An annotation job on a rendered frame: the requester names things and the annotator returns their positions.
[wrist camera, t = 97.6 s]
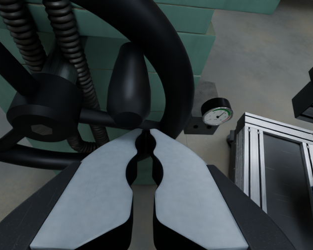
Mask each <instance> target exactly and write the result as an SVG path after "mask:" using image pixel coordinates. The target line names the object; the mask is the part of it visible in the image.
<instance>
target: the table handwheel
mask: <svg viewBox="0 0 313 250"><path fill-rule="evenodd" d="M69 1H71V2H73V3H75V4H77V5H79V6H81V7H83V8H84V9H86V10H88V11H90V12H91V13H93V14H95V15H96V16H98V17H99V18H101V19H102V20H104V21H106V22H107V23H108V24H110V25H111V26H113V27H114V28H115V29H117V30H118V31H119V32H120V33H122V34H123V35H124V36H125V37H126V38H128V39H129V40H130V41H131V42H134V43H137V44H138V45H139V46H141V48H142V49H143V52H144V56H145V57H146V58H147V59H148V60H149V62H150V63H151V65H152V66H153V67H154V69H155V71H156V72H157V74H158V76H159V78H160V80H161V82H162V85H163V89H164V93H165V110H164V114H163V116H162V119H161V120H160V122H157V121H151V120H144V121H143V122H142V123H141V124H140V125H139V126H137V127H133V128H125V127H121V126H119V125H117V124H116V123H115V122H114V121H113V119H112V118H111V117H110V116H109V114H108V113H107V112H105V111H101V110H96V109H92V108H87V107H82V104H83V95H82V93H81V91H80V90H79V89H78V87H76V86H75V84H76V81H77V77H78V70H77V69H76V68H75V65H74V64H72V63H70V61H69V59H67V58H65V57H63V55H62V51H61V50H60V46H59V45H58V43H57V42H58V40H57V39H56V38H55V39H54V41H53V44H52V46H51V49H50V51H49V54H48V56H47V59H46V61H45V64H44V66H43V68H42V71H41V73H34V74H30V73H29V72H28V71H27V70H26V69H25V68H24V67H23V65H22V64H21V63H20V62H19V61H18V60H17V59H16V58H15V57H14V56H13V55H12V54H11V53H10V52H9V50H8V49H7V48H6V47H5V46H4V45H3V44H2V43H1V42H0V75H1V76H2V77H3V78H4V79H5V80H6V81H7V82H8V83H9V84H10V85H11V86H12V87H13V88H14V89H15V90H16V91H17V92H16V94H15V96H14V99H13V101H12V103H11V105H10V107H9V109H8V111H7V114H6V118H7V121H8V122H9V123H10V125H11V126H12V127H13V129H11V130H10V131H9V132H8V133H7V134H5V135H4V136H3V137H1V138H0V162H4V163H9V164H14V165H19V166H25V167H30V168H37V169H46V170H57V171H62V170H63V169H65V168H66V167H67V166H69V165H70V164H71V163H72V162H81V161H82V160H83V159H84V158H85V157H87V156H88V155H89V154H91V153H92V152H87V153H73V152H59V151H51V150H44V149H38V148H33V147H28V146H24V145H20V144H17V143H18V142H19V141H20V140H22V139H23V138H25V137H28V138H30V139H33V140H37V141H42V142H59V141H63V140H65V139H68V138H70V137H72V136H74V135H75V134H76V132H77V129H78V123H81V124H88V125H98V126H105V127H112V128H119V129H125V130H130V131H132V130H134V129H136V128H140V129H143V130H145V131H146V133H147V130H150V129H157V130H159V131H161V132H162V133H164V134H166V135H167V136H169V137H171V138H173V139H174V140H175V139H176V138H177V137H178V136H179V135H180V133H181V132H182V131H183V129H184V128H185V126H186V124H187V122H188V120H189V118H190V115H191V112H192V108H193V104H194V96H195V85H194V77H193V71H192V66H191V63H190V60H189V56H188V54H187V51H186V49H185V47H184V45H183V43H182V41H181V39H180V37H179V35H178V33H177V32H176V30H175V28H174V27H173V25H172V24H171V22H170V21H169V20H168V18H167V17H166V15H165V14H164V13H163V12H162V10H161V9H160V8H159V7H158V5H157V4H156V3H155V2H154V1H153V0H69Z"/></svg>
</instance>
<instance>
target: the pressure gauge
mask: <svg viewBox="0 0 313 250"><path fill-rule="evenodd" d="M201 113H202V120H203V122H204V123H205V124H207V125H221V124H224V123H226V122H228V121H229V120H230V119H231V118H232V117H233V114H234V113H233V111H232V109H231V105H230V102H229V101H228V100H227V99H225V98H213V99H210V100H208V101H206V102H205V103H204V104H203V105H202V106H201ZM222 113H223V114H222ZM220 115H221V116H220ZM217 116H220V117H219V118H217Z"/></svg>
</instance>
